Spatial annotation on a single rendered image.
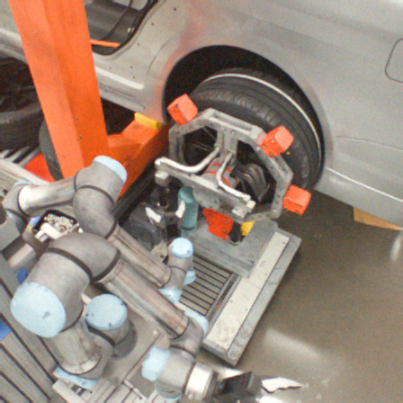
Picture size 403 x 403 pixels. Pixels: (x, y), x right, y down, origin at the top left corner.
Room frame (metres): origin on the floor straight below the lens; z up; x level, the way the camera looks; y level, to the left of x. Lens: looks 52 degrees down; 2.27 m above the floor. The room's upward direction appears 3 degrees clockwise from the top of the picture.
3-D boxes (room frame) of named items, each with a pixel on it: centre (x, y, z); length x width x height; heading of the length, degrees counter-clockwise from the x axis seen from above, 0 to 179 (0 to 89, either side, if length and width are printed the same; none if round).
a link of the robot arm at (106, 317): (0.53, 0.26, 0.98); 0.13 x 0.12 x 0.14; 161
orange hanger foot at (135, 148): (1.61, 0.34, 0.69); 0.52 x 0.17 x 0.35; 152
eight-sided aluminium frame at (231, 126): (1.27, -0.11, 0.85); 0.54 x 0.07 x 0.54; 62
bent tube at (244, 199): (1.12, -0.14, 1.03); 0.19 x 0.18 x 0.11; 152
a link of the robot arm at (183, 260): (0.80, 0.06, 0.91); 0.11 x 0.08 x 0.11; 168
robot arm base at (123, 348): (0.54, 0.26, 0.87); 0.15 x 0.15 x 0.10
